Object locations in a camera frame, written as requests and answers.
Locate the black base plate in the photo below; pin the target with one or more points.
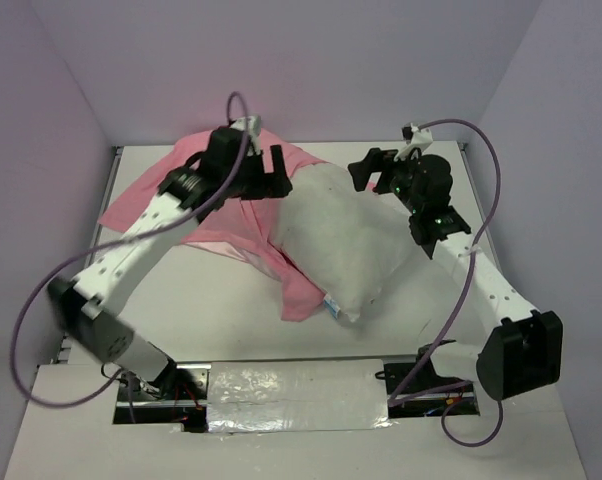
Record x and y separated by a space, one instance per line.
182 403
431 404

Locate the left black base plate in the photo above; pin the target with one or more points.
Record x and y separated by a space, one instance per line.
182 403

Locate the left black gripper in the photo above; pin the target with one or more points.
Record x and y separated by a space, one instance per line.
277 184

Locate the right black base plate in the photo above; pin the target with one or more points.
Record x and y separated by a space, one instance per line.
431 404

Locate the silver tape patch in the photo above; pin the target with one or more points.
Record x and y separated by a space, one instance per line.
303 396

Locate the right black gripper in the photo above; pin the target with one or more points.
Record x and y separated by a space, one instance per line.
373 162

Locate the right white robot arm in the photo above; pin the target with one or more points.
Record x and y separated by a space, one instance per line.
523 346

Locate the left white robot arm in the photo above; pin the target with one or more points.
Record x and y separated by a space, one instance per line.
88 305

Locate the white pillow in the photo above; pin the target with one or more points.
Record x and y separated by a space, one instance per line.
347 243

